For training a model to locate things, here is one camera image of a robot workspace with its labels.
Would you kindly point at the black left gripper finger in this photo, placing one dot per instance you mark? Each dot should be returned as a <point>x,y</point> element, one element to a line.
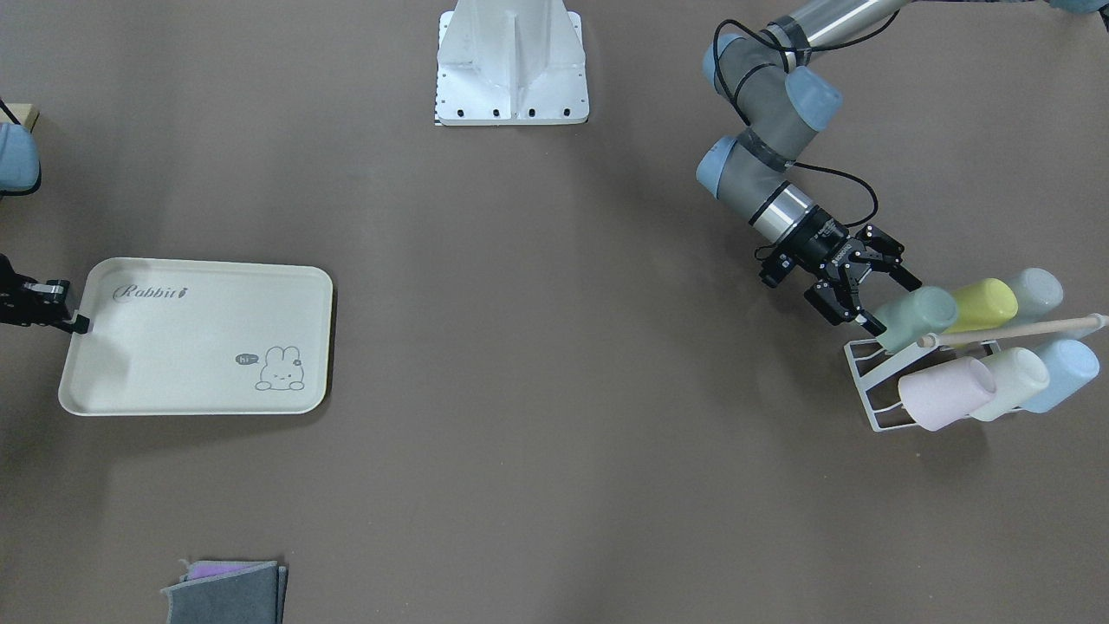
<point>884,254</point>
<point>838,303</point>

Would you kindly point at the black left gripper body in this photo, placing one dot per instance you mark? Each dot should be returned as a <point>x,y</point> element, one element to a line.
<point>818,242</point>

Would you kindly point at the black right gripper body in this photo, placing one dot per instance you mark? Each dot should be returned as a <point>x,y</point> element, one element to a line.
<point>33,302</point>

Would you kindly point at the green cup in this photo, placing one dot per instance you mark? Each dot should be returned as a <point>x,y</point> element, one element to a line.
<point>921,312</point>

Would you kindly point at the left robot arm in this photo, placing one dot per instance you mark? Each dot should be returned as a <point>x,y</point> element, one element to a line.
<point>767,77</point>

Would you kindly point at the cream rabbit tray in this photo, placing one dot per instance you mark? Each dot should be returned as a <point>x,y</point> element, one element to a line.
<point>183,337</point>

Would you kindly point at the yellow cup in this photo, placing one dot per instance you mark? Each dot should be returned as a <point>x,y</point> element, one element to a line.
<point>983,305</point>

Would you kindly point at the pink cup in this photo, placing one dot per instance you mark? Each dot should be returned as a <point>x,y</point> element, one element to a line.
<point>947,392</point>

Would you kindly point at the pale grey-blue cup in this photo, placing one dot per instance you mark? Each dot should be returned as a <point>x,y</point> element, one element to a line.
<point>1037,292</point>

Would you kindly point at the cream white cup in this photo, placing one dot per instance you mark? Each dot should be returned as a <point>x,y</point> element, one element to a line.
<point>1019,375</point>

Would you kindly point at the light blue cup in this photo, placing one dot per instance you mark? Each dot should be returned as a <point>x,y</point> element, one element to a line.
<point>1071,365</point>

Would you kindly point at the folded grey cloth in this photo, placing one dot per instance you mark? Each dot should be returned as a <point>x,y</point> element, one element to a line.
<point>228,592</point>

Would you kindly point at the white wire cup rack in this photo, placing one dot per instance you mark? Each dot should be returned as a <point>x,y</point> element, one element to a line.
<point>876,375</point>

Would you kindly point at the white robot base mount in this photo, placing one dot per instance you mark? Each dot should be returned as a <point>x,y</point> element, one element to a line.
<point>510,63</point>

